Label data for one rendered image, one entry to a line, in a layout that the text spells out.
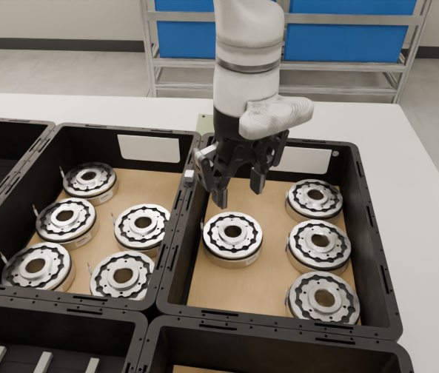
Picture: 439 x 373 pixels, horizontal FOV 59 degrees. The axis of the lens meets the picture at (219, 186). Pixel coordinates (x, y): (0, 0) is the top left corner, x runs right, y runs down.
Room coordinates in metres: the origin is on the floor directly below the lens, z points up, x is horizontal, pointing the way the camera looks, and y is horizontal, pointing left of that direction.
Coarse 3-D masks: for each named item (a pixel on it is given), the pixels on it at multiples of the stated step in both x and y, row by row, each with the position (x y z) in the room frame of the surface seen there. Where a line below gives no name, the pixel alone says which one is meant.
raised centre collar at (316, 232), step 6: (312, 234) 0.43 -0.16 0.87; (318, 234) 0.43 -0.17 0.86; (324, 234) 0.43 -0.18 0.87; (330, 234) 0.43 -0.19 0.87; (306, 240) 0.42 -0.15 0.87; (330, 240) 0.42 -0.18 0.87; (312, 246) 0.40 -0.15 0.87; (330, 246) 0.40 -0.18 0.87; (318, 252) 0.39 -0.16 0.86; (324, 252) 0.39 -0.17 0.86
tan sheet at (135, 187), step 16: (128, 176) 0.62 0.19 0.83; (144, 176) 0.62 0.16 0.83; (160, 176) 0.62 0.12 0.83; (176, 176) 0.62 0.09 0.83; (64, 192) 0.57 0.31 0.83; (128, 192) 0.57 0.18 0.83; (144, 192) 0.57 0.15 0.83; (160, 192) 0.57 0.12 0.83; (176, 192) 0.57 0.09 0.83; (96, 208) 0.53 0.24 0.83; (112, 208) 0.53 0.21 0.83; (128, 208) 0.53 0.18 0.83; (112, 224) 0.49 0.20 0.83; (32, 240) 0.45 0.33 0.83; (96, 240) 0.45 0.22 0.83; (112, 240) 0.45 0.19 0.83; (80, 256) 0.41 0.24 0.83; (96, 256) 0.41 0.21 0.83; (80, 272) 0.38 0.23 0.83; (80, 288) 0.35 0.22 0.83
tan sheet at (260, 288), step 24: (240, 192) 0.57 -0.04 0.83; (264, 192) 0.57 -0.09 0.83; (264, 216) 0.51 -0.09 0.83; (288, 216) 0.51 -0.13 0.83; (264, 240) 0.45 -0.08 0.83; (264, 264) 0.39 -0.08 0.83; (288, 264) 0.39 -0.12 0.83; (192, 288) 0.35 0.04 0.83; (216, 288) 0.35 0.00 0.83; (240, 288) 0.35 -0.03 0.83; (264, 288) 0.35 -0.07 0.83; (264, 312) 0.31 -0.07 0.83
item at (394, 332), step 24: (312, 144) 0.60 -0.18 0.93; (336, 144) 0.60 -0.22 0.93; (192, 168) 0.53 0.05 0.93; (360, 168) 0.53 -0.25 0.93; (192, 192) 0.46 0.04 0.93; (360, 192) 0.47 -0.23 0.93; (168, 264) 0.32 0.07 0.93; (384, 264) 0.32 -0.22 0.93; (168, 288) 0.28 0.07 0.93; (384, 288) 0.28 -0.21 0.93; (168, 312) 0.25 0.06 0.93; (192, 312) 0.25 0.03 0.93; (216, 312) 0.25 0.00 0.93; (240, 312) 0.25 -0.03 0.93; (360, 336) 0.22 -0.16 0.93; (384, 336) 0.22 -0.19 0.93
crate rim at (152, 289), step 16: (64, 128) 0.66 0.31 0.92; (80, 128) 0.66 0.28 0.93; (96, 128) 0.66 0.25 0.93; (112, 128) 0.66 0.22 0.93; (128, 128) 0.66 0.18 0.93; (144, 128) 0.66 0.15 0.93; (48, 144) 0.60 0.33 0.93; (192, 144) 0.60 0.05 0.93; (32, 160) 0.55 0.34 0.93; (16, 176) 0.51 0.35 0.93; (0, 208) 0.43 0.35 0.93; (176, 208) 0.43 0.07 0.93; (176, 224) 0.39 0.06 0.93; (160, 256) 0.34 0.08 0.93; (160, 272) 0.31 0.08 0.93; (0, 288) 0.28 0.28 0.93; (16, 288) 0.28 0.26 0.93; (80, 304) 0.26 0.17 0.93; (96, 304) 0.26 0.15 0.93; (112, 304) 0.26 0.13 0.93; (128, 304) 0.26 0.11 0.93; (144, 304) 0.26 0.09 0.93
